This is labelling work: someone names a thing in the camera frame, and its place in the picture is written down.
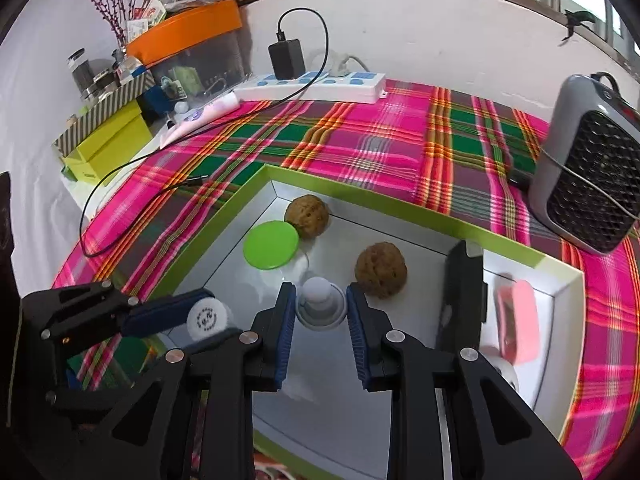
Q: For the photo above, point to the green round lid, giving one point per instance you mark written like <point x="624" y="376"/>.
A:
<point x="271" y="246"/>

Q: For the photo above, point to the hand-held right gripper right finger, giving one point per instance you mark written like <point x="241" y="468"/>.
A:
<point x="357" y="335"/>

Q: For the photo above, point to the printed paper packets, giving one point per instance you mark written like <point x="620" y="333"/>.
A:
<point x="147" y="17"/>

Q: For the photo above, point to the striped cardboard box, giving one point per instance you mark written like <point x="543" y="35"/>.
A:
<point x="100" y="115"/>

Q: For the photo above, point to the small blue picture box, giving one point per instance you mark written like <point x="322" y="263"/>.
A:
<point x="167" y="92"/>

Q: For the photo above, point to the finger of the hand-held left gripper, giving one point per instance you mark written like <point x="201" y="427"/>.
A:
<point x="160" y="312"/>
<point x="75" y="402"/>

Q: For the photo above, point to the large white round case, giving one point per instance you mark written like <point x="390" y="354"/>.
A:
<point x="507" y="375"/>

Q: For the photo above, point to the glass jar with dark lid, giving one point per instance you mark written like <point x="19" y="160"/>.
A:
<point x="81" y="72"/>

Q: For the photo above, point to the grey portable heater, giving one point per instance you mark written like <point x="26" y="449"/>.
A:
<point x="590" y="170"/>

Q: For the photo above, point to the clear bin with orange lid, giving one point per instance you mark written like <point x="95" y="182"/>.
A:
<point x="185" y="45"/>

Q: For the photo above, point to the pink and white tube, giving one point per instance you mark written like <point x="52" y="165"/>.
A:
<point x="210" y="110"/>

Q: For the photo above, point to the black rectangular block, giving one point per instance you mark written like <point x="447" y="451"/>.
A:
<point x="460" y="295"/>

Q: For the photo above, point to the white round printed cap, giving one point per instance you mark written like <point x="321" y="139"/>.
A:
<point x="207" y="321"/>

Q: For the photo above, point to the white and blue power strip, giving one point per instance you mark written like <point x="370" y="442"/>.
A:
<point x="315" y="87"/>

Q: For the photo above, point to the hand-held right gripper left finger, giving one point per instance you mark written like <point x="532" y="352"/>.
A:
<point x="286" y="330"/>

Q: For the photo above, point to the pink eraser block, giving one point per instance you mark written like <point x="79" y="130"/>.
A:
<point x="517" y="322"/>

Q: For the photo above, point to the white suction knob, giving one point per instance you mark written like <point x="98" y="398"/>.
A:
<point x="320" y="305"/>

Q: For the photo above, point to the brown walnut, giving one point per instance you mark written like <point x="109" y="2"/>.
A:
<point x="381" y="271"/>
<point x="307" y="216"/>

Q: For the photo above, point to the green and white cardboard box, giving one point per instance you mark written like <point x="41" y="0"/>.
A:
<point x="320" y="420"/>

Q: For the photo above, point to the black charger adapter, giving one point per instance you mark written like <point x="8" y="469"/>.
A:
<point x="286" y="59"/>

